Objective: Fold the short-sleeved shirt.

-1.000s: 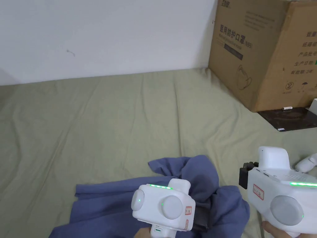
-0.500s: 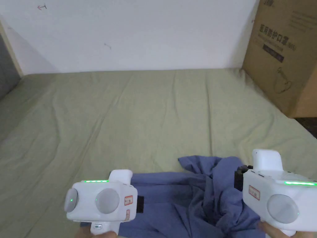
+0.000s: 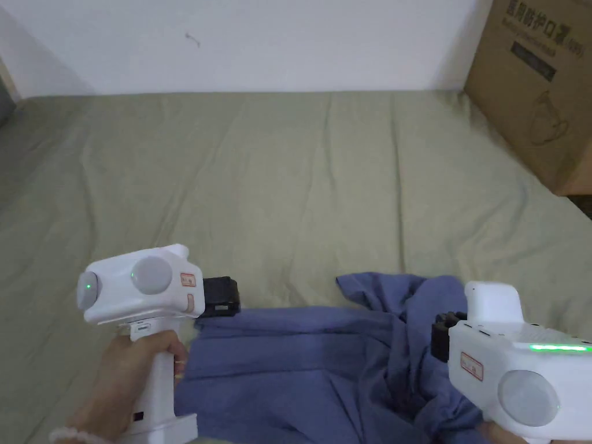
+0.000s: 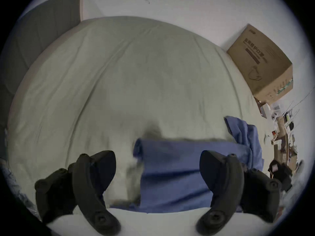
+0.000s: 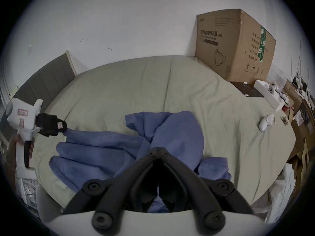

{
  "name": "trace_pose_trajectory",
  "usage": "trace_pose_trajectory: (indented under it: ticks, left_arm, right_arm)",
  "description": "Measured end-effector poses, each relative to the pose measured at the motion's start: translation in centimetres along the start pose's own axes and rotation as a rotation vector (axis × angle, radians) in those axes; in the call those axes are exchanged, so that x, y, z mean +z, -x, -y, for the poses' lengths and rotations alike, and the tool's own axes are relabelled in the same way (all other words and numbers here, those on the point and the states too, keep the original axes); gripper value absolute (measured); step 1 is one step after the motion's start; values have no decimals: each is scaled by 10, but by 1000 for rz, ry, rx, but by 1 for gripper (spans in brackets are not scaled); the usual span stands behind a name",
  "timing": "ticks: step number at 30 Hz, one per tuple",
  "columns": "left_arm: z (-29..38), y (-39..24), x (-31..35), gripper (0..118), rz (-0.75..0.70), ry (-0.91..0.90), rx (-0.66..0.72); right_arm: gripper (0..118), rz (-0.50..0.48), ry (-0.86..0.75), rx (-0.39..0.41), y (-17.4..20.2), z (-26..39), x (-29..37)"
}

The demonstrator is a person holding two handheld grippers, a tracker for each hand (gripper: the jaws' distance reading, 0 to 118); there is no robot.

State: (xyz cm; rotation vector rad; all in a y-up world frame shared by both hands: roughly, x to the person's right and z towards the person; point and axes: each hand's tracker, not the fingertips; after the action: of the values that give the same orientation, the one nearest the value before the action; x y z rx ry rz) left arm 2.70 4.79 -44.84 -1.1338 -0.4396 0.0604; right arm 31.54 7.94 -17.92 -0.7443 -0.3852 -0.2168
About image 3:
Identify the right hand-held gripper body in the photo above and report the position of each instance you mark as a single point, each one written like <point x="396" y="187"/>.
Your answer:
<point x="504" y="365"/>

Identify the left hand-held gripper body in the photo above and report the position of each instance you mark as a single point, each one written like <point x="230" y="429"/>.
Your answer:
<point x="138" y="286"/>

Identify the person's right hand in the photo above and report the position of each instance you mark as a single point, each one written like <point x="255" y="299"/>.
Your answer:
<point x="502" y="434"/>

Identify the person's left hand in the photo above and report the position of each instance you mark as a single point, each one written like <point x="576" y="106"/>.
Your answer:
<point x="118" y="384"/>

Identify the bed with pale green sheet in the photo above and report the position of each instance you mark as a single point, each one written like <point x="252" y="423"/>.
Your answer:
<point x="259" y="185"/>

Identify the blue garment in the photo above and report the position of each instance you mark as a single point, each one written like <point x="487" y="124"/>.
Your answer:
<point x="319" y="365"/>

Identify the brown cardboard carton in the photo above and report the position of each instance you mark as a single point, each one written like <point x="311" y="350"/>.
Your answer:
<point x="536" y="88"/>

